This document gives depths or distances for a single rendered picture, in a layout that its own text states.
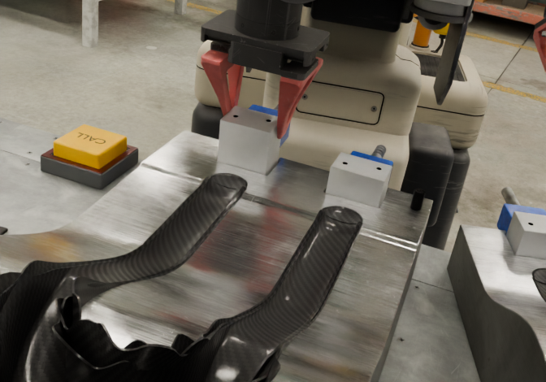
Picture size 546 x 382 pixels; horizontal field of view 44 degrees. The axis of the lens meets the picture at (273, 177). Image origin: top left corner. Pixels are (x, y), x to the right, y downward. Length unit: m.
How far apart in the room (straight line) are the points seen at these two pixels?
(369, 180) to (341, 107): 0.38
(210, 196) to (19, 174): 0.27
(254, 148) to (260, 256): 0.13
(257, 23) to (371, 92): 0.41
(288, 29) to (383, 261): 0.21
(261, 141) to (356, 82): 0.36
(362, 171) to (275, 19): 0.15
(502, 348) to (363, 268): 0.12
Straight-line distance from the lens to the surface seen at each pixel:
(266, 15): 0.58
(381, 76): 0.96
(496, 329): 0.57
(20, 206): 0.74
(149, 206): 0.57
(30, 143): 0.87
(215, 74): 0.61
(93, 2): 3.71
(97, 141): 0.79
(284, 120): 0.61
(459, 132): 1.27
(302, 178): 0.63
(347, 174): 0.60
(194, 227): 0.56
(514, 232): 0.68
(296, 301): 0.50
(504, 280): 0.63
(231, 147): 0.63
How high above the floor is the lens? 1.18
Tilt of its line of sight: 28 degrees down
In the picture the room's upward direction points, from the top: 8 degrees clockwise
